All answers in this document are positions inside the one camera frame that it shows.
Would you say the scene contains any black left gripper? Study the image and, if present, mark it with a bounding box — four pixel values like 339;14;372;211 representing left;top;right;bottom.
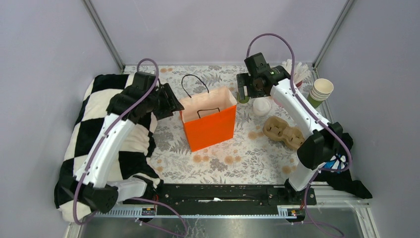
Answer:
145;82;184;119

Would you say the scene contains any green paper coffee cup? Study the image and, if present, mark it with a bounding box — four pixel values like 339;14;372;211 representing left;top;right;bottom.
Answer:
236;93;250;104

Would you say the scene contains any orange paper gift bag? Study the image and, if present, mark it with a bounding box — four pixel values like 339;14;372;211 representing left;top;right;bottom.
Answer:
179;86;237;152

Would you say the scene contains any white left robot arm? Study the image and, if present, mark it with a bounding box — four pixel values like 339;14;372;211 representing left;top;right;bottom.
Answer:
58;72;184;213

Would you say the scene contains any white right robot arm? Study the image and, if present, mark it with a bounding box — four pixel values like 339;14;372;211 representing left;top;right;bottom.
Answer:
236;53;352;204

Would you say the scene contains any stack of white plastic lids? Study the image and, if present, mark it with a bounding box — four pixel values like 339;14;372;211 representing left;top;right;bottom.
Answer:
252;98;271;117

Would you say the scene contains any bundle of white wrapped straws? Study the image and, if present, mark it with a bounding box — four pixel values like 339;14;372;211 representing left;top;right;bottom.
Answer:
281;59;311;83

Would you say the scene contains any brown cardboard cup carrier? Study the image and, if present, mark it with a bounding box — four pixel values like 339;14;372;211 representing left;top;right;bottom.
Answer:
262;116;305;151

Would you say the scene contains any stack of green paper cups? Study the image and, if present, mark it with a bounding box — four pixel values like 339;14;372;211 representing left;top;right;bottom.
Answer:
307;78;334;109

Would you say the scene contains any black white checkered blanket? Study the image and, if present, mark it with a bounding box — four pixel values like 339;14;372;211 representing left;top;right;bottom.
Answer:
54;73;165;223

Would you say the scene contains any black t-shirt with logo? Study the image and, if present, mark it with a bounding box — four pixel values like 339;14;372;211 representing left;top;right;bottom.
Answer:
315;145;372;199

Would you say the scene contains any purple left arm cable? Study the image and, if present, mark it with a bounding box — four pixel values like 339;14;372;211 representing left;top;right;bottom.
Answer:
72;58;189;237

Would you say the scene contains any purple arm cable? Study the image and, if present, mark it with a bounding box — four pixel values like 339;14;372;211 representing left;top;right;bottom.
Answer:
72;58;189;237
246;33;353;237

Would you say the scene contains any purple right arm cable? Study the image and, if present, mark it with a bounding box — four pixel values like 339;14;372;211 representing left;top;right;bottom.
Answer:
246;33;353;237

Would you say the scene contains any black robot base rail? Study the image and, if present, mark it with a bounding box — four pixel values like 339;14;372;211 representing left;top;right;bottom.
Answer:
143;183;304;217

